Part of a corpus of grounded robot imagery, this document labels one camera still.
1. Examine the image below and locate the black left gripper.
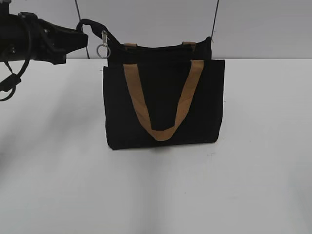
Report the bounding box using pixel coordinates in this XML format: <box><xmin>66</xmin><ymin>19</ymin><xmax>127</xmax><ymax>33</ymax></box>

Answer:
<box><xmin>19</xmin><ymin>12</ymin><xmax>88</xmax><ymax>65</ymax></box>

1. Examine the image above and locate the black strap with metal clasp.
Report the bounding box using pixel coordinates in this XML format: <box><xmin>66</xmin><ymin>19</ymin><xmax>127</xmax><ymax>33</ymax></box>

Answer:
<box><xmin>76</xmin><ymin>19</ymin><xmax>122</xmax><ymax>59</ymax></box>

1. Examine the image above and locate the black tote bag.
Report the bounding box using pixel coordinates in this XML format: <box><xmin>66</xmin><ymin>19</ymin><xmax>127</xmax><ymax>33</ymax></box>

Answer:
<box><xmin>103</xmin><ymin>38</ymin><xmax>225</xmax><ymax>150</ymax></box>

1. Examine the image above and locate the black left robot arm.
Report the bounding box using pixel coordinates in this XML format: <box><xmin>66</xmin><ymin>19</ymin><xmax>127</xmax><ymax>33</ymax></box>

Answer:
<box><xmin>0</xmin><ymin>0</ymin><xmax>88</xmax><ymax>65</ymax></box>

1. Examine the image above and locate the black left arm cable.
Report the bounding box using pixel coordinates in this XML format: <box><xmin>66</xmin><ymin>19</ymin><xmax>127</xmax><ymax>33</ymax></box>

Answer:
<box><xmin>0</xmin><ymin>17</ymin><xmax>30</xmax><ymax>102</ymax></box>

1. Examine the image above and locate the tan front bag handle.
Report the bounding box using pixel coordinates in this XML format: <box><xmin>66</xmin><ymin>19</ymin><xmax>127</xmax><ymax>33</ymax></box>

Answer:
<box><xmin>123</xmin><ymin>60</ymin><xmax>204</xmax><ymax>141</ymax></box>

